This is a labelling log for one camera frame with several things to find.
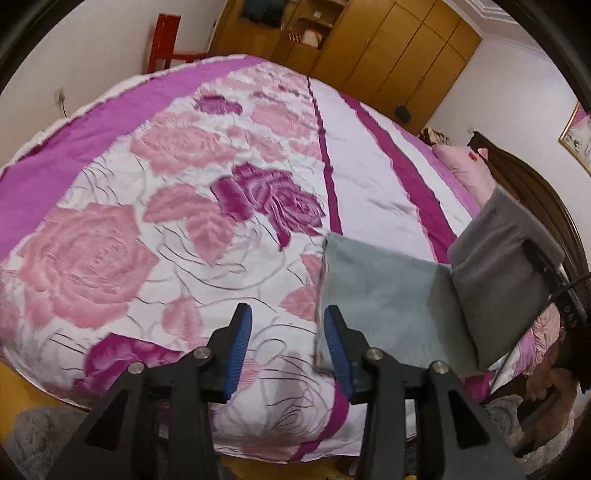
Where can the small black speaker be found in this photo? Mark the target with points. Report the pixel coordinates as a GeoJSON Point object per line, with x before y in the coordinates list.
{"type": "Point", "coordinates": [404, 113]}

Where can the gold framed wall picture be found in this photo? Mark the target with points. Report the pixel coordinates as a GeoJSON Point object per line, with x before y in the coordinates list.
{"type": "Point", "coordinates": [577, 138]}

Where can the pink floral bedspread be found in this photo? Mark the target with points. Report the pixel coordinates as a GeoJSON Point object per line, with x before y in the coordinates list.
{"type": "Point", "coordinates": [138, 184]}

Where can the white wall socket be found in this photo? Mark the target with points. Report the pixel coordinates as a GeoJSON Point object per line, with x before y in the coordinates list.
{"type": "Point", "coordinates": [60, 97]}

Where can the dark wooden headboard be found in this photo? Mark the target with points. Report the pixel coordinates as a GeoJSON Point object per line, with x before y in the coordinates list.
{"type": "Point", "coordinates": [540, 194]}

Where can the red chair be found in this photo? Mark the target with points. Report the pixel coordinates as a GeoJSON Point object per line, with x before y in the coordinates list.
{"type": "Point", "coordinates": [166, 37]}

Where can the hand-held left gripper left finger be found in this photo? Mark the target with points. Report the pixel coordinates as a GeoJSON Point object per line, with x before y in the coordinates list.
{"type": "Point", "coordinates": [241, 350]}

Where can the dark grey towel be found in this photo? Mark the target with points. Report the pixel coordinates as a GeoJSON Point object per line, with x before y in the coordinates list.
{"type": "Point", "coordinates": [383, 304]}

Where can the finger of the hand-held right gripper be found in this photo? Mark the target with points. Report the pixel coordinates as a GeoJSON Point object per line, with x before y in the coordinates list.
{"type": "Point", "coordinates": [541, 264]}

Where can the wooden wardrobe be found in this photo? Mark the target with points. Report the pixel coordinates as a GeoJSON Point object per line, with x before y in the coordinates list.
{"type": "Point", "coordinates": [406, 55]}

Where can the dark blue hanging jacket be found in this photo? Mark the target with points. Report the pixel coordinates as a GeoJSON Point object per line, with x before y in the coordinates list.
{"type": "Point", "coordinates": [256, 8]}

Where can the person's right forearm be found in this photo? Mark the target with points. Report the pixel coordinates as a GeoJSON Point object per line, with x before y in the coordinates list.
{"type": "Point", "coordinates": [551, 376]}

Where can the grey shaggy rug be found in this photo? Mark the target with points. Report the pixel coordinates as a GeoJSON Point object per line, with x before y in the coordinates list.
{"type": "Point", "coordinates": [37, 429]}

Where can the brown cloth bundle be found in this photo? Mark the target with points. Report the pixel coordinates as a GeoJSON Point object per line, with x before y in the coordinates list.
{"type": "Point", "coordinates": [431, 136]}

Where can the red dotted box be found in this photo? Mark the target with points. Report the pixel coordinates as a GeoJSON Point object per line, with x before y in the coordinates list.
{"type": "Point", "coordinates": [294, 35]}

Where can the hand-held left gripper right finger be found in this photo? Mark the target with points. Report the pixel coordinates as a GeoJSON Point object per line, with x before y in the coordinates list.
{"type": "Point", "coordinates": [334, 350]}

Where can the pink pillow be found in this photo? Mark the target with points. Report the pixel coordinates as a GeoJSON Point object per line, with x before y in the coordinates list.
{"type": "Point", "coordinates": [461, 170]}

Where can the white round box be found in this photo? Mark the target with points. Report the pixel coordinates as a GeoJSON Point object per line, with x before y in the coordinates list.
{"type": "Point", "coordinates": [312, 38]}

